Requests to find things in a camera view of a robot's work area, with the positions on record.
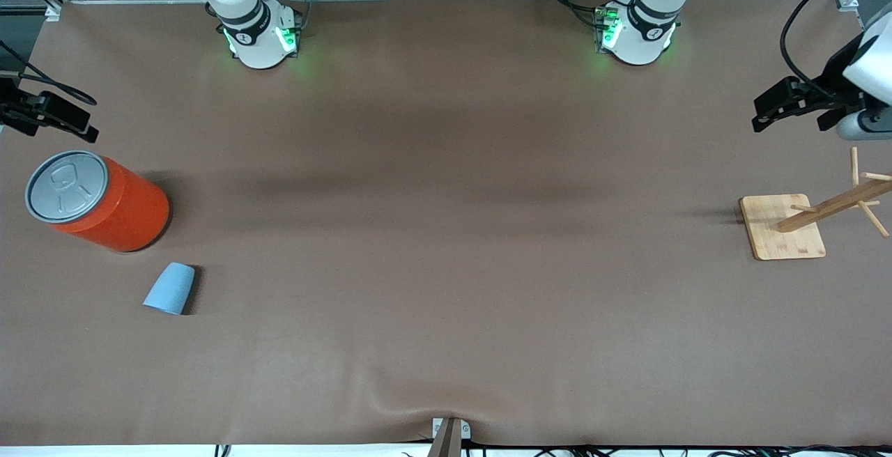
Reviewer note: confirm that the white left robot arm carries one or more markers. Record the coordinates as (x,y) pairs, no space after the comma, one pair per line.
(644,25)

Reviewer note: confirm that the wooden mug tree stand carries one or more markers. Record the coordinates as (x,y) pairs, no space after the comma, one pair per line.
(780,230)

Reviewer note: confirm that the red can with grey lid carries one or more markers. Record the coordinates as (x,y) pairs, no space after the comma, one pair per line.
(104,206)

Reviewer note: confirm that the brown table mat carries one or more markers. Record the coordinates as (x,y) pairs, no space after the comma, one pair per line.
(446,234)

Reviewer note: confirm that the grey metal table clamp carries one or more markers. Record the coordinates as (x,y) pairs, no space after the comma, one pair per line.
(449,436)

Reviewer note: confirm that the light blue plastic cup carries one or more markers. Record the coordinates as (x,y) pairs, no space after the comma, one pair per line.
(171,290)

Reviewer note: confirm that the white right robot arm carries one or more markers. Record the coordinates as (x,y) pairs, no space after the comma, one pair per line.
(244,18)

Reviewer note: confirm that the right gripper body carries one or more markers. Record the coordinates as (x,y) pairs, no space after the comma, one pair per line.
(15,110)

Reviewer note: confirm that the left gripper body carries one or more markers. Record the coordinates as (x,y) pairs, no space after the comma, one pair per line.
(833,85)

